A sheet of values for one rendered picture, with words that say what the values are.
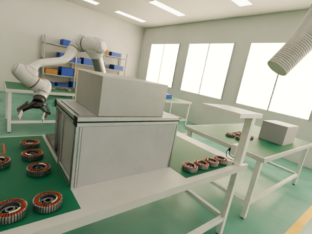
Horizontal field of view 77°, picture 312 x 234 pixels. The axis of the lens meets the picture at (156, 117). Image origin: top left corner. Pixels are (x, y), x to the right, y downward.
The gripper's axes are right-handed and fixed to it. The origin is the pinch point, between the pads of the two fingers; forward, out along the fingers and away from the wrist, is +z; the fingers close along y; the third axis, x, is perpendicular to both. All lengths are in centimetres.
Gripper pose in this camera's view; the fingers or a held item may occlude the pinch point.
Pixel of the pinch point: (31, 118)
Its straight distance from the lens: 153.9
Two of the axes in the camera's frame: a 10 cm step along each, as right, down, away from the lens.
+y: -9.4, -1.0, -3.1
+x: 2.9, -7.1, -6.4
